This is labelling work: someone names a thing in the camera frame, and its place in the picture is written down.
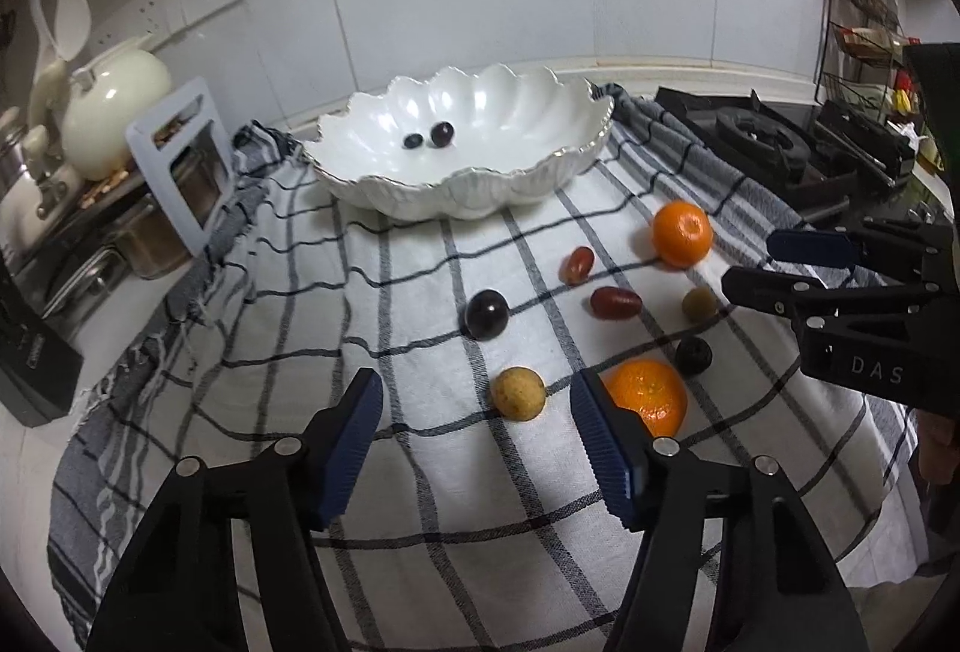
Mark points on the white plastic holder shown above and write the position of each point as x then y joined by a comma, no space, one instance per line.
150,134

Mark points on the red grape tomato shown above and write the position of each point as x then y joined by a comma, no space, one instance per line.
577,264

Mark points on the small dark grape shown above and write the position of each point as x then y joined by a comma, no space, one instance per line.
411,140

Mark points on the orange mandarin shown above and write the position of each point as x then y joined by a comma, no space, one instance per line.
652,393
681,234

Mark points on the large dark purple grape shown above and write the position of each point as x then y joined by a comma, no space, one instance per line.
486,314

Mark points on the black and white checked cloth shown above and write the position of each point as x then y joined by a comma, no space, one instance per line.
450,472

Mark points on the stainless steel container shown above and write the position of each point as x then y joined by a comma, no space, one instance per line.
142,247

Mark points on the red oblong grape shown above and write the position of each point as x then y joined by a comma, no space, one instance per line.
615,301

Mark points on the small black grape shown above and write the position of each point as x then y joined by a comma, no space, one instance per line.
693,355

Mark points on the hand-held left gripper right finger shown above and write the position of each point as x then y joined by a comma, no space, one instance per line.
604,449

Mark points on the person's right forearm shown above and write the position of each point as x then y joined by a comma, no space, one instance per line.
941,464

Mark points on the cream ceramic teapot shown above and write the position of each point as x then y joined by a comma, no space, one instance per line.
112,104

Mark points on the black box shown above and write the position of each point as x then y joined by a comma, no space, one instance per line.
37,359

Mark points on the white scalloped ceramic bowl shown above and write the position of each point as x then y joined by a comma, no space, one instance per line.
495,127

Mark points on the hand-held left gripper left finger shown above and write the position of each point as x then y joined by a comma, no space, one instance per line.
352,449

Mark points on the yellow-brown longan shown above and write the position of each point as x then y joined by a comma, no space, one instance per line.
517,393
700,304

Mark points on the black gas stove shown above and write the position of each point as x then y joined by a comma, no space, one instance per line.
757,134

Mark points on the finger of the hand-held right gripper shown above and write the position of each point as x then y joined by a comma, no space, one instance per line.
814,247
765,292

